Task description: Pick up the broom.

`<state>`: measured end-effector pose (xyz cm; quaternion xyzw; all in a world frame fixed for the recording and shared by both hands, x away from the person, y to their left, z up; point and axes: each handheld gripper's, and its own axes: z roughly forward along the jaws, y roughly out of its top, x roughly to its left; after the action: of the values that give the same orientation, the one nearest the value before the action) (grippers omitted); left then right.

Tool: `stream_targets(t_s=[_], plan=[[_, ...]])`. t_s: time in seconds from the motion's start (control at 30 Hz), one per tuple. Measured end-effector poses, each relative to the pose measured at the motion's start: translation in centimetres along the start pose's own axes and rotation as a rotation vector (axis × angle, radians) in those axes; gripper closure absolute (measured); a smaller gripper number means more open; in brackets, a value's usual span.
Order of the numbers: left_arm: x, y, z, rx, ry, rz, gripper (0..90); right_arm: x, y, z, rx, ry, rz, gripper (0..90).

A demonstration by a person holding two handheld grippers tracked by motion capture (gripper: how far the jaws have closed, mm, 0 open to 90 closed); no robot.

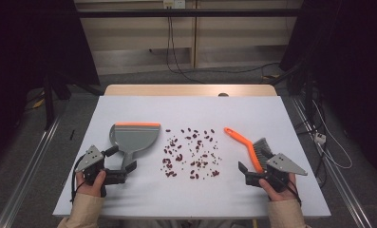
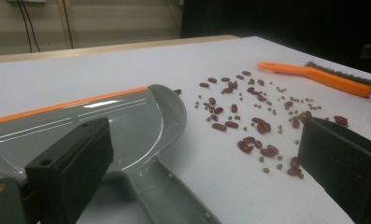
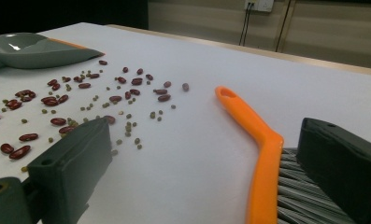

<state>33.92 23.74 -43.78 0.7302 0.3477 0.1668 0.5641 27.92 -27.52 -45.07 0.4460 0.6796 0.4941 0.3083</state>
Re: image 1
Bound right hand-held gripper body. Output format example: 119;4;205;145
245;153;308;193

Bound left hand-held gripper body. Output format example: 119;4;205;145
75;144;127;186

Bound orange brush with grey bristles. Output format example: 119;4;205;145
223;126;277;175

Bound grey dustpan with orange edge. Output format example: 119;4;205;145
108;122;161;174

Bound red beans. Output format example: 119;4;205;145
160;127;223;181

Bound person's left hand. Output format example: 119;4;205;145
76;171;107;198

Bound person's right hand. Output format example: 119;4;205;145
259;173;298;202

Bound white power strip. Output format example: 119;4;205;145
313;132;327;145

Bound black metal stand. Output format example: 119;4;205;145
42;63;104;131

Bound white table cover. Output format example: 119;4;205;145
52;95;332;220

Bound wooden table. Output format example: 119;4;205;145
104;84;278;98

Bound dark curtain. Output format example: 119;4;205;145
279;0;377;181
0;0;101;179

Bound black horizontal bar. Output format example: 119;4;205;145
76;9;304;18

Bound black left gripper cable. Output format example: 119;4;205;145
70;154;86;203

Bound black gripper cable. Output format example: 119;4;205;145
284;181;303;207
70;154;86;203

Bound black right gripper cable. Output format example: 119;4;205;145
284;181;303;207

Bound white floor cable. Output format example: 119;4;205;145
312;99;354;170

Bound metal floor rail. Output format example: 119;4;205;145
0;117;62;228
290;96;374;228

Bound black floor cable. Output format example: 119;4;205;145
176;61;280;76

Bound black hanging wall cable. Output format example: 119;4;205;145
165;15;206;85

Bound white wall outlet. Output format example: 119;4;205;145
162;0;186;10

